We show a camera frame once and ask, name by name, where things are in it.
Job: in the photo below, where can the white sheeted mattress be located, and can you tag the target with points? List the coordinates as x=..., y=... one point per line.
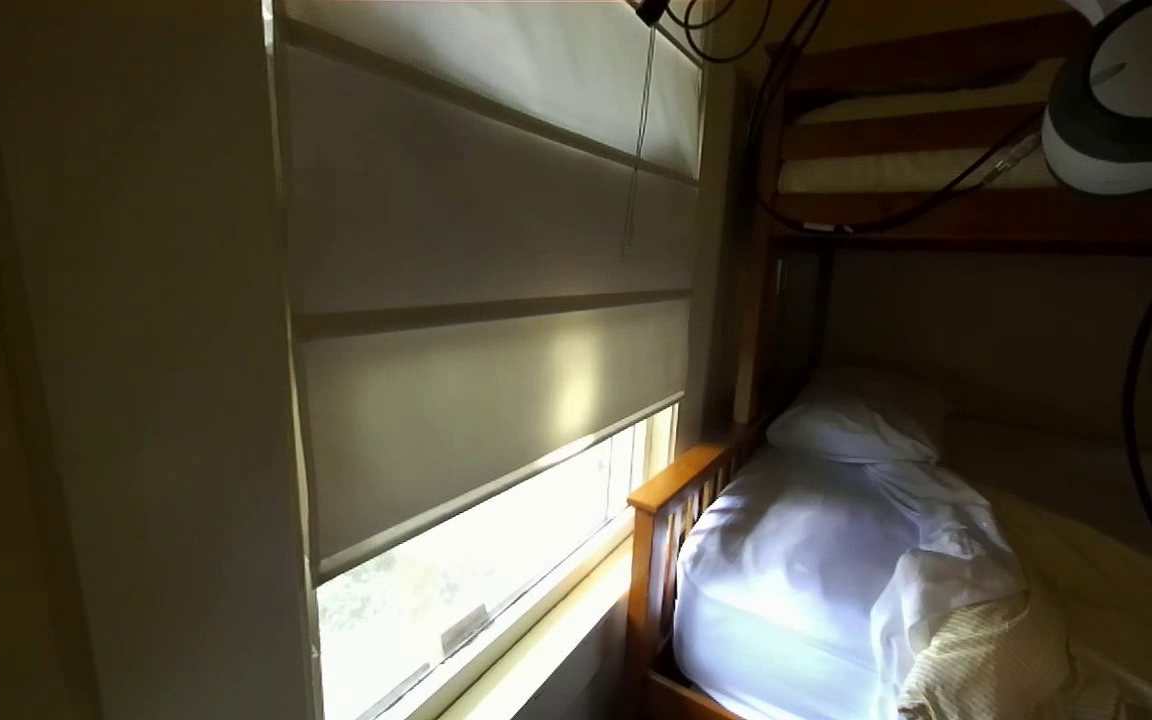
x=789, y=573

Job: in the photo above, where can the white pillow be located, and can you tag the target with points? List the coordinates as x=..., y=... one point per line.
x=857, y=424

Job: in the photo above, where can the wooden bed headboard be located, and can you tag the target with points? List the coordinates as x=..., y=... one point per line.
x=660, y=535

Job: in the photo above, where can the cream blanket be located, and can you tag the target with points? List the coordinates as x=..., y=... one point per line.
x=1069, y=627

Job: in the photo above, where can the window sash latch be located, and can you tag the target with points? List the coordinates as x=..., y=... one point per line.
x=463, y=627

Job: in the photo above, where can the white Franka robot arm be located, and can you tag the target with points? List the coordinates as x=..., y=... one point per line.
x=1137, y=123

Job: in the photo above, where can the wooden bunk bed frame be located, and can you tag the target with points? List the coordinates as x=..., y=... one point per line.
x=978, y=221

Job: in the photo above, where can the white framed window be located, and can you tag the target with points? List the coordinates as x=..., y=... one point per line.
x=496, y=587

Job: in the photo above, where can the beige roman shade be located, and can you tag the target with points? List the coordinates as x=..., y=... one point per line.
x=470, y=241

